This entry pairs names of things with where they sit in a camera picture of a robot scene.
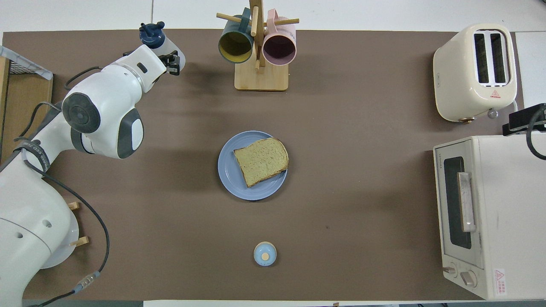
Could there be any pink mug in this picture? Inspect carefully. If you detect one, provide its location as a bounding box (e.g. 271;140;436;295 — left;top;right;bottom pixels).
262;9;297;66

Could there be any toast bread slice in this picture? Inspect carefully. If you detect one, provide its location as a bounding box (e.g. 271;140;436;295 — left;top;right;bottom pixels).
233;137;289;188

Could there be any wooden shelf with wire basket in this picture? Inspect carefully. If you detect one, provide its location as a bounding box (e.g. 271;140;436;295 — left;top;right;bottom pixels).
0;45;54;162

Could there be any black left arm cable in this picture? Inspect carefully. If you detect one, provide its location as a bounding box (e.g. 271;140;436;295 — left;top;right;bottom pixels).
13;66;110;307

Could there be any wooden plate rack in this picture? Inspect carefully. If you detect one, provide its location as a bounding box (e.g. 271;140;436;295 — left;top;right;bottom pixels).
67;202;90;247

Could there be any white toaster oven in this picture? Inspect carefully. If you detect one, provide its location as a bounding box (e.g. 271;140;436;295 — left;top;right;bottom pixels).
433;134;546;300

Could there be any grey plate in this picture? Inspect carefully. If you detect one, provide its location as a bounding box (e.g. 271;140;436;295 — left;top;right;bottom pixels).
41;209;80;269

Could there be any white squeeze bottle navy cap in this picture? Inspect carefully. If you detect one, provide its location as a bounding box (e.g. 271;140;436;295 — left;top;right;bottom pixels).
139;22;186;72

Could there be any wooden mug tree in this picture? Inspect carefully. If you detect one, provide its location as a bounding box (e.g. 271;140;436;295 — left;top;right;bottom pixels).
216;0;300;92

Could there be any small blue jar wooden knob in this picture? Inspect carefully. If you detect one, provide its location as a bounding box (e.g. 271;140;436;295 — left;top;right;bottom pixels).
253;241;277;267

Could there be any brown table mat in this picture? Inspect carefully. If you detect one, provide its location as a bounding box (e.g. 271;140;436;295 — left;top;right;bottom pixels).
0;29;526;301

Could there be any periwinkle blue dinner plate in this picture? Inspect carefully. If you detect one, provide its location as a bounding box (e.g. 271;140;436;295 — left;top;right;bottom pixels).
218;130;288;201

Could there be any dark green mug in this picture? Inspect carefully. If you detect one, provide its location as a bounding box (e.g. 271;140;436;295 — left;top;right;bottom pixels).
218;7;255;64

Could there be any cream two-slot toaster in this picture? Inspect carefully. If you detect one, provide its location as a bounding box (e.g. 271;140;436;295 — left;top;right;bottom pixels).
433;23;518;123

